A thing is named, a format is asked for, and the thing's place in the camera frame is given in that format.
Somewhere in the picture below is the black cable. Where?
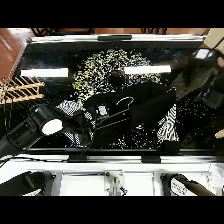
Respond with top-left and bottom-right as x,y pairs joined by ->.
0,153 -> 69,168

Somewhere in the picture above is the wooden rack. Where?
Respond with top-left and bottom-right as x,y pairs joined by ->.
0,75 -> 46,105

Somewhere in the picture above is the black clothes hanger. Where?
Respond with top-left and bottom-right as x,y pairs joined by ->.
93,95 -> 136,132

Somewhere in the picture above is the zebra striped garment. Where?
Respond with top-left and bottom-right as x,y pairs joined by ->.
55,99 -> 180,146

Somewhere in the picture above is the silver frame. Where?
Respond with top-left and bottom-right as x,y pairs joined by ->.
0,152 -> 224,197

